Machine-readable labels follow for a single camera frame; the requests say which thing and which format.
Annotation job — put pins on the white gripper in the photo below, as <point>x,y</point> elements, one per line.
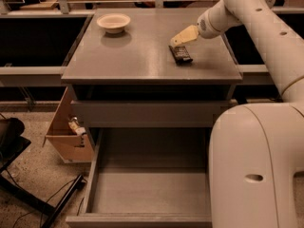
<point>205,25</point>

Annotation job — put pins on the dark rxbar chocolate wrapper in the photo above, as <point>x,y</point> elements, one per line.
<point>180,55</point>

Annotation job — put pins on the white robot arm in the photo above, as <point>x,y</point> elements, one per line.
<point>256,149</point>

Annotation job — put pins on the grey drawer cabinet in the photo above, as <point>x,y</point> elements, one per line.
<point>137,65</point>

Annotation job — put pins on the closed grey top drawer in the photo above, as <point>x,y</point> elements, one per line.
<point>148,114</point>

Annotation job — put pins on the open grey middle drawer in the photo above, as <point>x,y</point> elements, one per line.
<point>147,178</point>

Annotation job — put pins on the white paper bowl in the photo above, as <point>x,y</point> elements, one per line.
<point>113,23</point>

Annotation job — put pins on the small object in box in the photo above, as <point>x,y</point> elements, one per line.
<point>75,126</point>

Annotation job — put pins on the open cardboard box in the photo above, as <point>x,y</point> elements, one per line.
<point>70,146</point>

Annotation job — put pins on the black stand leg left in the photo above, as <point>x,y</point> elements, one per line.
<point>74,185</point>

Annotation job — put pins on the black chair base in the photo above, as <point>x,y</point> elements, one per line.
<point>12,144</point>

